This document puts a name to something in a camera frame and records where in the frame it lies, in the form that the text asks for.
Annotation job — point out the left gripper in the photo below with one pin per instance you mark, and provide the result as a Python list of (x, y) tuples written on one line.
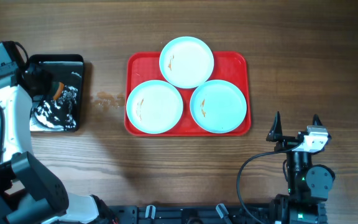
[(45, 76)]

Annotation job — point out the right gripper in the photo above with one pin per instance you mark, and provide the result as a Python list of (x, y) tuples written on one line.
[(276, 134)]

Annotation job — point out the green yellow sponge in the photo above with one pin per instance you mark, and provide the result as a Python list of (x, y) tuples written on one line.
[(57, 89)]

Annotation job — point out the light blue plate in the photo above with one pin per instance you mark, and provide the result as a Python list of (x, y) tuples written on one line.
[(218, 106), (186, 62), (154, 107)]

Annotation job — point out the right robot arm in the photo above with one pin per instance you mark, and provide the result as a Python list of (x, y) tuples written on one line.
[(308, 184)]

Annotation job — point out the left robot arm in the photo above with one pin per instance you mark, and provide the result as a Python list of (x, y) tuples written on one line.
[(30, 192)]

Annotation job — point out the black water basin tray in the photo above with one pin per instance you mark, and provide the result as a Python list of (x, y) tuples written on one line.
[(63, 114)]

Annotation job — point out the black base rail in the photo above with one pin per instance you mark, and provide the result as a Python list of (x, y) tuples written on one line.
[(257, 213)]

